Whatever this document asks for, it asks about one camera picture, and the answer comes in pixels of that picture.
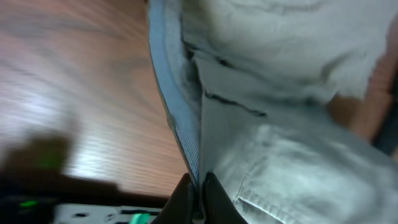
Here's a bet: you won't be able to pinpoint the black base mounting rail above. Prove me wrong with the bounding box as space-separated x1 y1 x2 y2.
1 196 161 224

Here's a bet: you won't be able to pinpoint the beige shorts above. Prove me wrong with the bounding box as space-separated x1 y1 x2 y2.
148 1 397 223

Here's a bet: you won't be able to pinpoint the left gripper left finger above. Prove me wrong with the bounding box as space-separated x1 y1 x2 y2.
151 173 196 224

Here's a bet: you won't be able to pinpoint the dark garment red trim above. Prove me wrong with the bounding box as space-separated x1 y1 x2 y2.
372 64 397 157

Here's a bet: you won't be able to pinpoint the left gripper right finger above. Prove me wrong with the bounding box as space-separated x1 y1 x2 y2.
203 172 248 224

